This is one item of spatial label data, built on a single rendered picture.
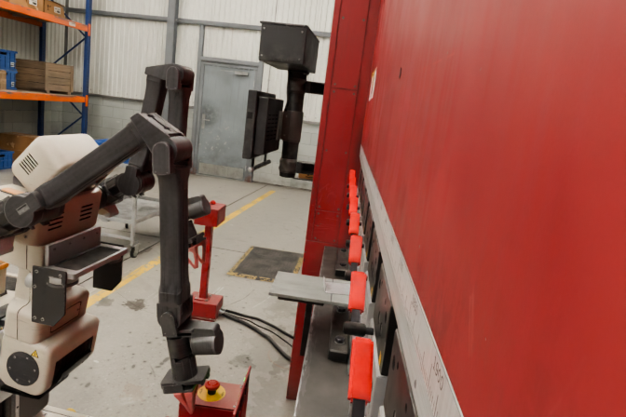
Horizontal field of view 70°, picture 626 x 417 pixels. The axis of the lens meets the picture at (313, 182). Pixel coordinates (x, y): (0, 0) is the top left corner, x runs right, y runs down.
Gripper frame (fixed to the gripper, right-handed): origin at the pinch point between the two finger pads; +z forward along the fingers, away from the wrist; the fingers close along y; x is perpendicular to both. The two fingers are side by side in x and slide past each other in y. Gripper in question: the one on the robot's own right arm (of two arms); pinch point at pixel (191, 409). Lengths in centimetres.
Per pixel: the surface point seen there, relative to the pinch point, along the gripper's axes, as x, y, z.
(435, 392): -72, 46, -48
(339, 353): 16.6, 36.2, -1.7
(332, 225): 121, 35, -11
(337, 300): 28.2, 37.0, -11.9
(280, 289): 30.2, 20.4, -15.9
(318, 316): 42, 30, -1
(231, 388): 12.7, 6.5, 3.5
